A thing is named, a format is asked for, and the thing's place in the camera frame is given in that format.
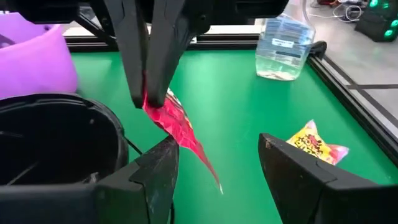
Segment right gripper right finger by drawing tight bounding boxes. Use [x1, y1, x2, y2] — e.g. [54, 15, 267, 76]
[257, 133, 398, 224]

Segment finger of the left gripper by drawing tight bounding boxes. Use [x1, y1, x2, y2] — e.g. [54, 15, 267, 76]
[6, 0, 150, 109]
[146, 0, 290, 108]

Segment red Skittles candy pack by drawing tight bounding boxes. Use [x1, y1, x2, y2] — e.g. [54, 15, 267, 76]
[142, 88, 224, 195]

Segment yellow Sour Patch candy pack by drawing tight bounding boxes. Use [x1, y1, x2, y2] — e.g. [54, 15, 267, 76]
[285, 119, 349, 166]

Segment black pumpkin bucket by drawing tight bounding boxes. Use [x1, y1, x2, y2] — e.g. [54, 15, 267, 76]
[0, 93, 130, 187]

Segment black aluminium table frame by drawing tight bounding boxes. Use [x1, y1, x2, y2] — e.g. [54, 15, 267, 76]
[62, 24, 398, 167]

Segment green table mat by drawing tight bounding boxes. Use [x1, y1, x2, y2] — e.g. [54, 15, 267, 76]
[70, 49, 398, 224]

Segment purple pumpkin bucket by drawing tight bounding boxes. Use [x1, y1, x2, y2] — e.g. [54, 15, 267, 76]
[0, 12, 78, 100]

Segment black computer green lights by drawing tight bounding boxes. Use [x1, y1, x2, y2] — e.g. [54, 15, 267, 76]
[354, 0, 398, 43]

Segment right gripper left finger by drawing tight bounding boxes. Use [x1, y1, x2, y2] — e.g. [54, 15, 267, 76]
[0, 135, 180, 224]

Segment clear spray bottle red nozzle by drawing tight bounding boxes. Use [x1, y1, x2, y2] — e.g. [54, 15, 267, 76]
[254, 0, 317, 82]

